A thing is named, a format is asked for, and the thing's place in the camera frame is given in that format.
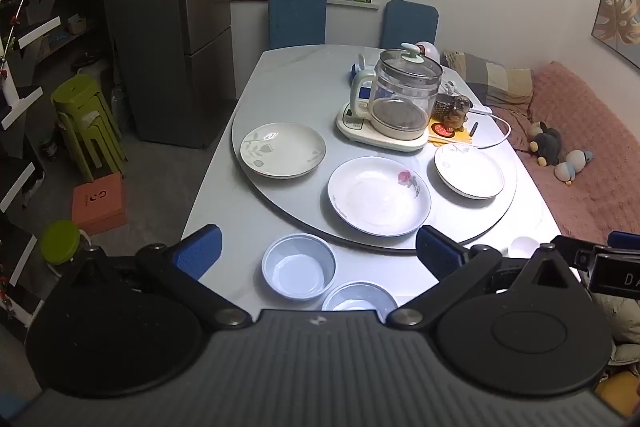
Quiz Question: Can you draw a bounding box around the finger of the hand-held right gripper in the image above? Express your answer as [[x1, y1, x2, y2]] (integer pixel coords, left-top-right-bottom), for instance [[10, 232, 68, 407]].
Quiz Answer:
[[608, 230, 640, 250], [552, 234, 602, 268]]

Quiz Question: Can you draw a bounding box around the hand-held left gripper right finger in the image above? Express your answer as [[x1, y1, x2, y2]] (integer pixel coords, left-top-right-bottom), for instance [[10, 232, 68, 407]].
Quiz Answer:
[[385, 226, 582, 328]]

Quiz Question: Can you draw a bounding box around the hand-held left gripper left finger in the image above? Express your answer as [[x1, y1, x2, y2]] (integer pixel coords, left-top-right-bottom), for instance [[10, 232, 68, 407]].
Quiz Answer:
[[64, 224, 253, 333]]

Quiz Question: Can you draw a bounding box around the pink flower plate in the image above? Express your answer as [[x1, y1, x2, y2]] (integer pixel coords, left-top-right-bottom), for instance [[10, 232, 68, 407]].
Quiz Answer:
[[327, 156, 432, 238]]

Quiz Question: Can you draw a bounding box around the white plate with dark rim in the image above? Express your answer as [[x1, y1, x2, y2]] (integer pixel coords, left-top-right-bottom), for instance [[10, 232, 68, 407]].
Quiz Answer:
[[434, 143, 506, 200]]

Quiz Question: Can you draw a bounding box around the leaf pattern plate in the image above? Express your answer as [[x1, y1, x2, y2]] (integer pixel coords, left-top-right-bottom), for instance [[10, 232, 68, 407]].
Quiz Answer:
[[240, 123, 327, 180]]

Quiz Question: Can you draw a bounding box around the beige cloth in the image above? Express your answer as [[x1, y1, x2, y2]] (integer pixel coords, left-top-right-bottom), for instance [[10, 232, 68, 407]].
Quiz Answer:
[[590, 292, 640, 365]]

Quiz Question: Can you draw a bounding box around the small white cup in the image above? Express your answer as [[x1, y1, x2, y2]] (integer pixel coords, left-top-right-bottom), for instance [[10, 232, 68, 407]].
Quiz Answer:
[[507, 236, 542, 259]]

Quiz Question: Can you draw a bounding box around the blue duck plush toy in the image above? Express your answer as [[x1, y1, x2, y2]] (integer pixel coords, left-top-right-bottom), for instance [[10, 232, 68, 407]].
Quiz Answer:
[[555, 149, 595, 188]]

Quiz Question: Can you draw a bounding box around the small pale blue bowl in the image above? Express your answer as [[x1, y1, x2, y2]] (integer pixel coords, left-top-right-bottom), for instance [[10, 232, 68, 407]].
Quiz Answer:
[[321, 281, 399, 312]]

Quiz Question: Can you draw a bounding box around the large pale blue bowl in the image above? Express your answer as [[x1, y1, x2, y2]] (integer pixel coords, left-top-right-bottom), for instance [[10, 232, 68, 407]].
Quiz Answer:
[[261, 233, 337, 303]]

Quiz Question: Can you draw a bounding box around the pink blanket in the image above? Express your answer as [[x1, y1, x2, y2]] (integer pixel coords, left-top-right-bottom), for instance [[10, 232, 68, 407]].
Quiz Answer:
[[510, 61, 640, 253]]

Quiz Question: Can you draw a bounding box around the black mouse plush toy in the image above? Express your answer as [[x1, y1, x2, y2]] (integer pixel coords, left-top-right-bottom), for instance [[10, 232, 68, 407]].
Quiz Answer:
[[527, 121, 563, 166]]

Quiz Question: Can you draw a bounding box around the orange box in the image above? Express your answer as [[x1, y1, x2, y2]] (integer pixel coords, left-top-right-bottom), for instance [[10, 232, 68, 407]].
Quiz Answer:
[[70, 172, 128, 238]]

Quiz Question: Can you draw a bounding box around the yellow cushion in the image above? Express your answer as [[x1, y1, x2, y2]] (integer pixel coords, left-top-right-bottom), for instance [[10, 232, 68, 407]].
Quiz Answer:
[[595, 369, 640, 418]]

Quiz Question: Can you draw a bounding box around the grey round turntable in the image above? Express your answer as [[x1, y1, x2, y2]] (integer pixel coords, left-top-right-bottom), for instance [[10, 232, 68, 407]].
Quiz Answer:
[[231, 67, 518, 253]]

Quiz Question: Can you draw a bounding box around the jar with green lid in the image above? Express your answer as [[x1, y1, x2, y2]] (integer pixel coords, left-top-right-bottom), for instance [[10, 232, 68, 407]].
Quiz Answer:
[[40, 220, 93, 278]]

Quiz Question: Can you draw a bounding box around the brown dog figurine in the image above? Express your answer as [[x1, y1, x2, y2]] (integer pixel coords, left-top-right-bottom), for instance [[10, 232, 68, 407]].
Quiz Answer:
[[432, 93, 473, 132]]

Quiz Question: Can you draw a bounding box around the cream kettle base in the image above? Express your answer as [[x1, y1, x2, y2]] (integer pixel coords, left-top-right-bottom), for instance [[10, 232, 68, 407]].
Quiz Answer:
[[336, 102, 431, 152]]

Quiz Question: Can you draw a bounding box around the glass electric kettle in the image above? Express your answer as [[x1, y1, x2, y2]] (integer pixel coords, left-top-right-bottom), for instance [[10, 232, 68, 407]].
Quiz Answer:
[[350, 43, 445, 142]]

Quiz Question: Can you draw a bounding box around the stack of green stools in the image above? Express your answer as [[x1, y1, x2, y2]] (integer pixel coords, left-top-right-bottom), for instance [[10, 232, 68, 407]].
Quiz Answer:
[[50, 74, 127, 182]]

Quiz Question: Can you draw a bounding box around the plaid pillow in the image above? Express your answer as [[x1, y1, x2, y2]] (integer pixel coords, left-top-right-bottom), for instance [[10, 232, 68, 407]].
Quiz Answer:
[[440, 50, 535, 108]]

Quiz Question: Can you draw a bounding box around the blue and white box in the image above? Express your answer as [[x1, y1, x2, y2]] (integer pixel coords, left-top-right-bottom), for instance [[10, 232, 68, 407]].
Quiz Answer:
[[349, 54, 377, 80]]

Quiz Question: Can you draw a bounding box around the white rounded appliance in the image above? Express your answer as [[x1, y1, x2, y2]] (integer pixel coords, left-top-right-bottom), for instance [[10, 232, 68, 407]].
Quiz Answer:
[[414, 41, 442, 68]]

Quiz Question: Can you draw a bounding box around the grey refrigerator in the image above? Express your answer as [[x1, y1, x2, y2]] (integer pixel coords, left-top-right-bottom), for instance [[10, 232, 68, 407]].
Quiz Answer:
[[100, 0, 236, 150]]

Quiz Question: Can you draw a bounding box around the blue dining chair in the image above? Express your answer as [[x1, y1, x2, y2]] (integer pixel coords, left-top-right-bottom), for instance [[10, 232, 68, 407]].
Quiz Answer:
[[378, 0, 440, 52], [268, 0, 327, 51]]

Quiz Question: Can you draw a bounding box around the dark decorated shelf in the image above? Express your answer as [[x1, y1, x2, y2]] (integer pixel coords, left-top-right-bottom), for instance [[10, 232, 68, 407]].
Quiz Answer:
[[0, 0, 116, 343]]

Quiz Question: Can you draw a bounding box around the white cable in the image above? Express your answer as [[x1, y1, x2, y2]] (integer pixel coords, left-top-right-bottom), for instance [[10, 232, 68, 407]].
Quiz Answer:
[[467, 104, 513, 150]]

